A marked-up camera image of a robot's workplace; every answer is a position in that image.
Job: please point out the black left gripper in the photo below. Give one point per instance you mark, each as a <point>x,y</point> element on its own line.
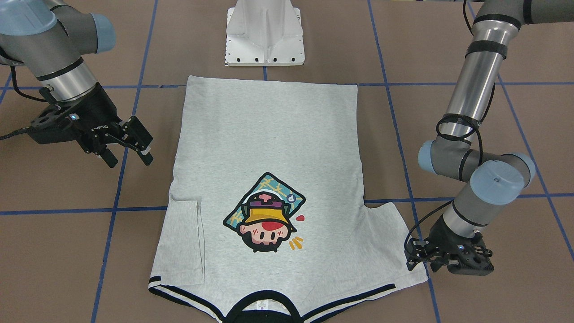
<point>441,236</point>

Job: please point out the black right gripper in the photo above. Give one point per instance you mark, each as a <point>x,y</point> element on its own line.
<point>95,115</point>

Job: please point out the grey cartoon print t-shirt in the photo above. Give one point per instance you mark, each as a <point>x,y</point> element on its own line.
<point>266,221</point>

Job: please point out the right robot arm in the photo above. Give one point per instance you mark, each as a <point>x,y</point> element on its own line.
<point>50,38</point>

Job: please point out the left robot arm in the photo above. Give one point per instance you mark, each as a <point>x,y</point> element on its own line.
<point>491,181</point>

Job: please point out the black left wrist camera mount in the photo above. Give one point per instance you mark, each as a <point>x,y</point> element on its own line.
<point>472,257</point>

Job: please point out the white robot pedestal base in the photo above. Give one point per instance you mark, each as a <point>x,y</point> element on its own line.
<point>264,33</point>

